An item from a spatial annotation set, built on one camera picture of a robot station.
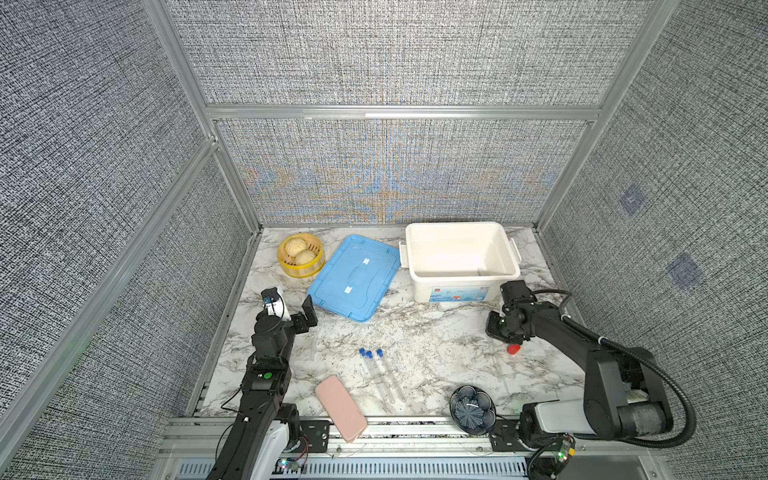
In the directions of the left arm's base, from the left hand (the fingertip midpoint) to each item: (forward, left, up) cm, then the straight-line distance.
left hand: (294, 299), depth 81 cm
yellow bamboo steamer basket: (+24, +9, -13) cm, 28 cm away
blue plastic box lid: (+17, -16, -14) cm, 27 cm away
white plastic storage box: (+23, -54, -16) cm, 61 cm away
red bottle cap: (-12, -61, -13) cm, 64 cm away
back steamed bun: (+28, +6, -9) cm, 30 cm away
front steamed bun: (+23, +2, -10) cm, 25 cm away
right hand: (-5, -57, -14) cm, 59 cm away
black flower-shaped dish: (-27, -46, -14) cm, 55 cm away
